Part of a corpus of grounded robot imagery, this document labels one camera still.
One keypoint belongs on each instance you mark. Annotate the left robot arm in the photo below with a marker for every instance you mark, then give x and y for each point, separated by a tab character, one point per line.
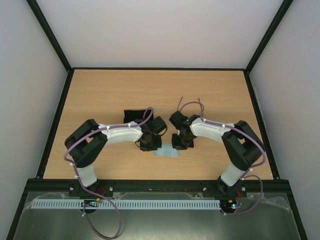
84	145

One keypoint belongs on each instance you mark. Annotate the light blue cleaning cloth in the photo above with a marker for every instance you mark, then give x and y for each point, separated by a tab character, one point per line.
167	150

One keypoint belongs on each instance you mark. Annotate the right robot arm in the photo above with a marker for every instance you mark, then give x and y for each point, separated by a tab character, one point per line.
242	144

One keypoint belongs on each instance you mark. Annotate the control board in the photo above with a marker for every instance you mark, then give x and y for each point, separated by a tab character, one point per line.
232	204
91	202

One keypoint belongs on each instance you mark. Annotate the black glasses case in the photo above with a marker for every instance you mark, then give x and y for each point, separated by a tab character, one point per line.
132	115

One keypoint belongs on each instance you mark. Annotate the brown sunglasses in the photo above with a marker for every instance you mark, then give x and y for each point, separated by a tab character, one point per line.
179	107

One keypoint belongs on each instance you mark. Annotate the right control board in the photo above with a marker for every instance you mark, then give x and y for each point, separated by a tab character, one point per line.
232	204

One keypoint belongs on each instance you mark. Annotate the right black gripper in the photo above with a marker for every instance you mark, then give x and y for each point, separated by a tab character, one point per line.
182	144

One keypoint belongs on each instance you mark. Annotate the black aluminium frame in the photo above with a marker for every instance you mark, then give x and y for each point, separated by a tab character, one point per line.
39	184

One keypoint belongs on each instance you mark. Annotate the light blue slotted cable duct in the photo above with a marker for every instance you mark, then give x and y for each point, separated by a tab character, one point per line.
129	204

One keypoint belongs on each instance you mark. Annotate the left control board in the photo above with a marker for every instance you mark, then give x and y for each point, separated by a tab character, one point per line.
91	202

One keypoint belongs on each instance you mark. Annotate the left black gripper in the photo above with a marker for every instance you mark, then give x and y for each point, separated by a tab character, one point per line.
158	145

